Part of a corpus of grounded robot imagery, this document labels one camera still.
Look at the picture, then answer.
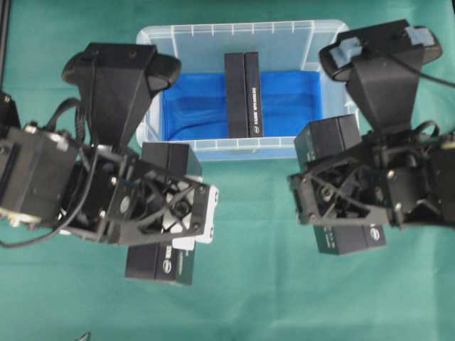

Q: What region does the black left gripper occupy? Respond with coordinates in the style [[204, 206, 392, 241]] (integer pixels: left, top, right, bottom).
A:
[[61, 144, 218, 245]]

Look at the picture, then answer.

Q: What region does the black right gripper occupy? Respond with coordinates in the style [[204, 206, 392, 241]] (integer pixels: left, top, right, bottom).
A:
[[288, 129, 441, 227]]

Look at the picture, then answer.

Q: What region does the black realsense box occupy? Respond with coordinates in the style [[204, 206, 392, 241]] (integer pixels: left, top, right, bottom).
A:
[[124, 141, 203, 287], [288, 114, 386, 255], [224, 52, 264, 139]]

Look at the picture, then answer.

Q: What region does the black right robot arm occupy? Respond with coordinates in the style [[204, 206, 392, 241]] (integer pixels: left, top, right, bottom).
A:
[[288, 131, 454, 229]]

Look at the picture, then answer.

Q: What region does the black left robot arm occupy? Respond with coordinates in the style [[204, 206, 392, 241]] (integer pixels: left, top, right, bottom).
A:
[[1, 94, 218, 250]]

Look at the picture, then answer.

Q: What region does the blue cloth in case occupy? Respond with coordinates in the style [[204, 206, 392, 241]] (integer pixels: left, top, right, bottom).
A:
[[163, 71, 323, 141]]

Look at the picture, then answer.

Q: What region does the green table mat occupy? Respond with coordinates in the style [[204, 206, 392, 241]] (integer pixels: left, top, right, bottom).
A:
[[1, 1, 454, 340]]

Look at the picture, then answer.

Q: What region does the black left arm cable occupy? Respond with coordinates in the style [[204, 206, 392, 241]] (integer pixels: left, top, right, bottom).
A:
[[0, 212, 93, 249]]

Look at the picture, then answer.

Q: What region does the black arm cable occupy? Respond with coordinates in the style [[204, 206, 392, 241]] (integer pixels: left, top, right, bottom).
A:
[[0, 212, 93, 249], [397, 31, 455, 88]]

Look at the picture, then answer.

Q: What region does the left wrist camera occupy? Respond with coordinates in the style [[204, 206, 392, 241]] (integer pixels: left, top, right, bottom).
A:
[[61, 43, 182, 148]]

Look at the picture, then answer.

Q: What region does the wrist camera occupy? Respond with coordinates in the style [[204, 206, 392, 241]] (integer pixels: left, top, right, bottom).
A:
[[318, 19, 443, 134], [61, 43, 182, 148]]

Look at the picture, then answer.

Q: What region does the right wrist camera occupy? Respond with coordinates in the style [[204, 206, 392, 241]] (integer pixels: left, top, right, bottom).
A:
[[318, 19, 443, 134]]

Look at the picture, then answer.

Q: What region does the black aluminium frame rail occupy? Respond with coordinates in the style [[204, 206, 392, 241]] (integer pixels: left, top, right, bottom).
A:
[[0, 0, 11, 87]]

